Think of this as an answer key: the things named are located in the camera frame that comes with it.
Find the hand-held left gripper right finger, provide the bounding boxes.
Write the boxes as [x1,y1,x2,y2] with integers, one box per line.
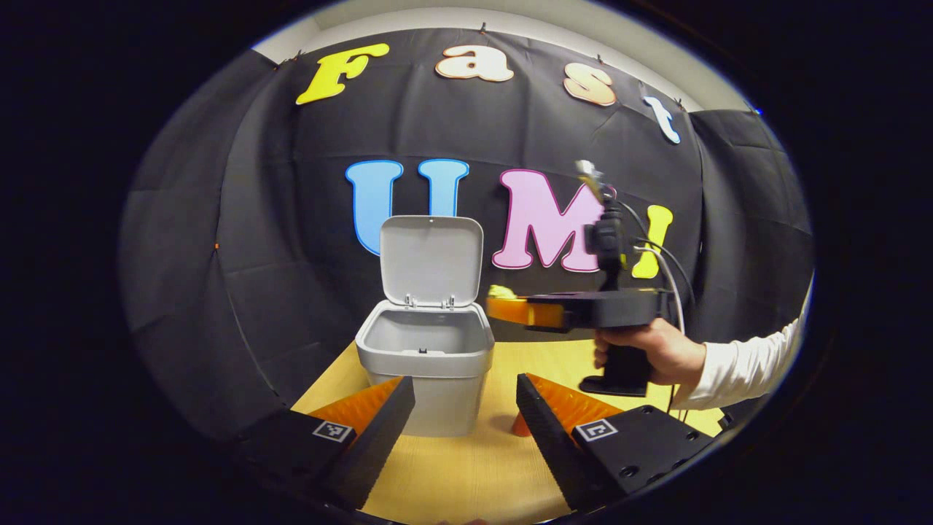
[515,373,719,515]

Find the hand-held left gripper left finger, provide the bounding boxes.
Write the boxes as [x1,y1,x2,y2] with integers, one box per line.
[233,376,416,511]

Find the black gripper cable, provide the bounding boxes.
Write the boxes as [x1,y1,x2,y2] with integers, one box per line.
[618,198,697,307]

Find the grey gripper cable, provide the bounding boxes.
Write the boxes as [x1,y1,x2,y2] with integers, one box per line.
[633,246,686,330]

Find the black backdrop cloth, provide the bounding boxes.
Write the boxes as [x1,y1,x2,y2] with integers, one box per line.
[119,28,815,446]

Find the white desktop garbage bin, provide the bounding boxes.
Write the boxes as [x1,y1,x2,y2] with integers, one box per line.
[355,215,496,438]

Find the wooden desktop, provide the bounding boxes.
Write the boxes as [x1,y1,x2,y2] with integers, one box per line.
[290,339,726,525]

